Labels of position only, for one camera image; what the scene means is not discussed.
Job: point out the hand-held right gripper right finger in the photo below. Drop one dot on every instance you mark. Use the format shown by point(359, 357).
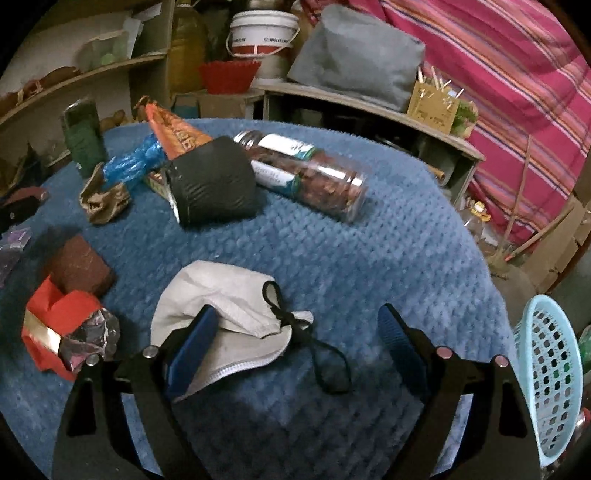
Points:
point(401, 350)

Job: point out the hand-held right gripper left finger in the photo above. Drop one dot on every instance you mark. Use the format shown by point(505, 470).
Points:
point(191, 350)

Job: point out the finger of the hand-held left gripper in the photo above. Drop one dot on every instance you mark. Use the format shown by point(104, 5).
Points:
point(16, 214)

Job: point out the maroon wrapper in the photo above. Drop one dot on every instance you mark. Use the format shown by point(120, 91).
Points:
point(30, 194)
point(81, 265)

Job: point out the white face mask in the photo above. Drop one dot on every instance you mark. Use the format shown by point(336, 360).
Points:
point(207, 286)

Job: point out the brown paper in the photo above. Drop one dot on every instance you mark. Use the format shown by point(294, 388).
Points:
point(104, 198)

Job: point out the red gold foil wrapper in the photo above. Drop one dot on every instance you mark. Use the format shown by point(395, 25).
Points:
point(51, 318)

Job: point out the blue plastic wrapper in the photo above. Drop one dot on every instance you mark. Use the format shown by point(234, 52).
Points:
point(129, 161)

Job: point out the light blue plastic basket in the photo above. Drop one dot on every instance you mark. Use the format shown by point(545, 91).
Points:
point(549, 369)

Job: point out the black paper cup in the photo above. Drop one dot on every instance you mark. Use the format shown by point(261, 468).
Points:
point(212, 184)

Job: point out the long orange wrapper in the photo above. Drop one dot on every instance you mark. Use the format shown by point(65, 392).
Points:
point(178, 131)

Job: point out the purple plastic packet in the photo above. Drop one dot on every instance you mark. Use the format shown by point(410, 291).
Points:
point(11, 254)

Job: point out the green glass bottle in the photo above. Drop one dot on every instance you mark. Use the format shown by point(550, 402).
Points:
point(83, 138)

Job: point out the blue fleece blanket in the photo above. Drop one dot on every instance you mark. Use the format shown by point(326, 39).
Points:
point(323, 258)

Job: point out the small yellow box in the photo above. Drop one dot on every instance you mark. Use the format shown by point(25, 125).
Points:
point(159, 182)

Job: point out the yellow capped oil bottle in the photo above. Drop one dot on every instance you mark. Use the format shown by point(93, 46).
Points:
point(478, 221)

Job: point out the wooden shelf unit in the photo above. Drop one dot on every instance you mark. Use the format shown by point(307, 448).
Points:
point(69, 74)

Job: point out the clear plastic container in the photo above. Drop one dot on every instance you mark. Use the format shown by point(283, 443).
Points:
point(104, 53)

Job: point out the stack of cardboard sheets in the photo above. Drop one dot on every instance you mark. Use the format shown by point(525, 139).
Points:
point(561, 240)

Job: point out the clear plastic jar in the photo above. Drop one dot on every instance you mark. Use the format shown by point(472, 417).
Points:
point(314, 177)

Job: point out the large yellow oil jug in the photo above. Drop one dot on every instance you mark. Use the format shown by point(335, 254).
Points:
point(187, 50)

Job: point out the green leafy decoration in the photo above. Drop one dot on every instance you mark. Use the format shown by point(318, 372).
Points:
point(466, 117)

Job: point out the wooden stick holder box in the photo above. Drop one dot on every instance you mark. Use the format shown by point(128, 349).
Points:
point(431, 108)

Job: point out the wooden side table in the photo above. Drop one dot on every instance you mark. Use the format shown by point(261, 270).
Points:
point(351, 110)

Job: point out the red plastic basin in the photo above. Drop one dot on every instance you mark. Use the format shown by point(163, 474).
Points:
point(228, 76)

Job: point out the pink striped cloth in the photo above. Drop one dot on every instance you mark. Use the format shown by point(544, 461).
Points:
point(508, 92)

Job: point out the grey cushion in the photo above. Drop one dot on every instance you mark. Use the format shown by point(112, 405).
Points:
point(355, 60)

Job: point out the white plastic bucket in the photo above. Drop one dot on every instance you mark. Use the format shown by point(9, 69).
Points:
point(263, 41)

